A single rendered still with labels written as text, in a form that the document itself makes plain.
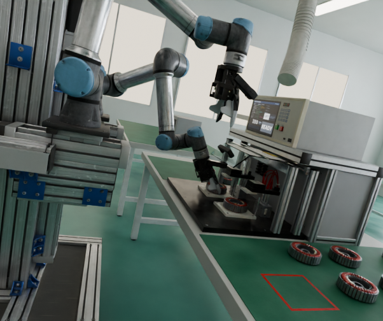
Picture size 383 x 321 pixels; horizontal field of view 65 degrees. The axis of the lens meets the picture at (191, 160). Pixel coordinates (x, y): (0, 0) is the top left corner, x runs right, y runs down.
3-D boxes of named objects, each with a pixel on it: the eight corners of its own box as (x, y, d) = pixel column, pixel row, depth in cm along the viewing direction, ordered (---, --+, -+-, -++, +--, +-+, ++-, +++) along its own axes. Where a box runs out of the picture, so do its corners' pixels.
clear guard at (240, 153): (232, 167, 110) (236, 152, 109) (210, 153, 133) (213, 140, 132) (304, 179, 121) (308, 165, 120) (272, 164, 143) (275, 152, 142)
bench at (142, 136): (113, 217, 285) (126, 141, 272) (108, 167, 457) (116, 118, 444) (217, 226, 321) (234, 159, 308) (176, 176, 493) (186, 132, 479)
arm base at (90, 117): (55, 121, 105) (59, 93, 103) (62, 117, 119) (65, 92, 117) (100, 129, 109) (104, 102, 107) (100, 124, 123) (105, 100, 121)
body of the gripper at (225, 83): (208, 98, 108) (215, 64, 106) (229, 103, 110) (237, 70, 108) (215, 99, 101) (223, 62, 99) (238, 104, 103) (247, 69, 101)
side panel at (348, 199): (309, 242, 126) (332, 169, 120) (305, 239, 128) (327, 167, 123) (359, 246, 135) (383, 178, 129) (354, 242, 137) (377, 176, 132)
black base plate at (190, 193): (202, 232, 112) (203, 227, 111) (167, 180, 171) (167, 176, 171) (304, 240, 127) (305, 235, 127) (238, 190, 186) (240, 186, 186)
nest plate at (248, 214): (225, 216, 128) (226, 213, 127) (213, 203, 142) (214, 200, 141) (256, 219, 132) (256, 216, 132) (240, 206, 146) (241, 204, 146)
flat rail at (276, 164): (289, 175, 118) (291, 168, 118) (227, 145, 176) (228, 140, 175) (292, 176, 119) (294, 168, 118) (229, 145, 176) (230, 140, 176)
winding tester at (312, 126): (291, 147, 125) (305, 98, 121) (244, 132, 165) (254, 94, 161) (362, 161, 137) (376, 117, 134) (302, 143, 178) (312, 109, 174)
